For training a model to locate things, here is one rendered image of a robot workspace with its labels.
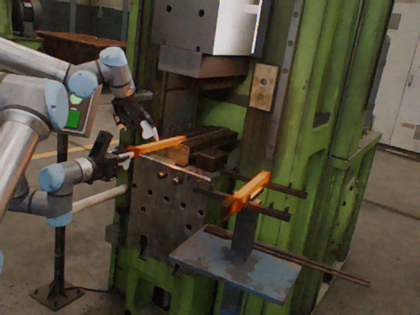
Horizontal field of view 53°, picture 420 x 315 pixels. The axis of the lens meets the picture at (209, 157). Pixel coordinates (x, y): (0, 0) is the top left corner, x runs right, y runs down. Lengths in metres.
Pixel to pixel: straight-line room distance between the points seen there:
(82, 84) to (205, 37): 0.58
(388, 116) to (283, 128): 5.19
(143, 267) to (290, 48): 1.13
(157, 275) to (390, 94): 5.37
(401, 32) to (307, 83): 5.18
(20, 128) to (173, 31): 0.87
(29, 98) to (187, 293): 1.14
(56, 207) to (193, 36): 0.80
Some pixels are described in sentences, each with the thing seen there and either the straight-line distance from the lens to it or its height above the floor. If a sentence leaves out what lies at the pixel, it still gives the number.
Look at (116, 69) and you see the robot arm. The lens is 1.34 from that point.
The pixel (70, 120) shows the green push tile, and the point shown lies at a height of 1.00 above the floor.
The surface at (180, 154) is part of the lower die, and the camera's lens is 1.72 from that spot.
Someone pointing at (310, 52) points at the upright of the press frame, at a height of 1.42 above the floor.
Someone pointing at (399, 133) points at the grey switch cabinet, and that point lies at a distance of 6.76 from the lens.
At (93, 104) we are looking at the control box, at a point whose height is 1.07.
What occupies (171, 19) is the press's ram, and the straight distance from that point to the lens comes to 1.70.
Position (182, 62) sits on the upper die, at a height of 1.32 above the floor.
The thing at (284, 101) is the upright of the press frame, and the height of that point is 1.23.
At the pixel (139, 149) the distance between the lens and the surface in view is 1.52.
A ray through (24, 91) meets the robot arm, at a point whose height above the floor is 1.27.
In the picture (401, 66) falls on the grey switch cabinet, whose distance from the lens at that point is 6.71.
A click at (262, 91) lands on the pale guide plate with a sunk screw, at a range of 1.63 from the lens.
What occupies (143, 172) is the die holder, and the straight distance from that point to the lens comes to 1.78.
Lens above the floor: 1.48
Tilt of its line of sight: 18 degrees down
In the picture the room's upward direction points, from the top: 8 degrees clockwise
